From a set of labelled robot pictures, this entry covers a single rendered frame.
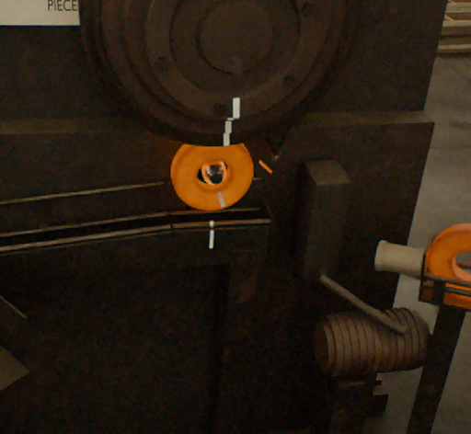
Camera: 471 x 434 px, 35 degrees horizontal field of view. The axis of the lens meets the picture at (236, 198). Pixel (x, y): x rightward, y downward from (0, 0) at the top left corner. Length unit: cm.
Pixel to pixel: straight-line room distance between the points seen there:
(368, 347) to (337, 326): 7
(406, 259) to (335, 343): 22
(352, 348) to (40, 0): 87
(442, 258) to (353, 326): 23
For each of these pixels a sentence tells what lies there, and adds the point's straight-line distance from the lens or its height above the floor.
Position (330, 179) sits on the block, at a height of 80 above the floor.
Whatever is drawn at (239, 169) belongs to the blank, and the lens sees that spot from 138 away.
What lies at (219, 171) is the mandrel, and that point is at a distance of 135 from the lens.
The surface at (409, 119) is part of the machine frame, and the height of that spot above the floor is 87.
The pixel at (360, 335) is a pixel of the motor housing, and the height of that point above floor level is 52.
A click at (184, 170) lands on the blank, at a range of 136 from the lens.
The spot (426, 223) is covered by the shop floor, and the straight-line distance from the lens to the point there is 294.
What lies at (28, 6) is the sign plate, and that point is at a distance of 136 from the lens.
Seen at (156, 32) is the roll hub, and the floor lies 112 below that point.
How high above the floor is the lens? 148
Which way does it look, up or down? 31 degrees down
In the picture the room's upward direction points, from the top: 5 degrees clockwise
